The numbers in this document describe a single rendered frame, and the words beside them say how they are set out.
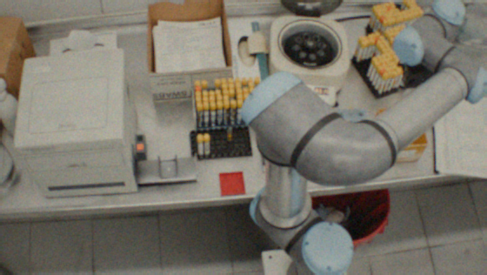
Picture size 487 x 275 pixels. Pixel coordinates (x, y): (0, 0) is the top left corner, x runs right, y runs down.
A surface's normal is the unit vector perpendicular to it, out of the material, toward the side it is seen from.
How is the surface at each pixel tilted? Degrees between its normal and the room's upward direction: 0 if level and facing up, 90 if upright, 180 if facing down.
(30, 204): 0
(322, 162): 51
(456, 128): 1
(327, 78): 90
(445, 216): 0
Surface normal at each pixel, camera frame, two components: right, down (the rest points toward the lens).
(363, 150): 0.31, -0.12
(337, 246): 0.11, -0.49
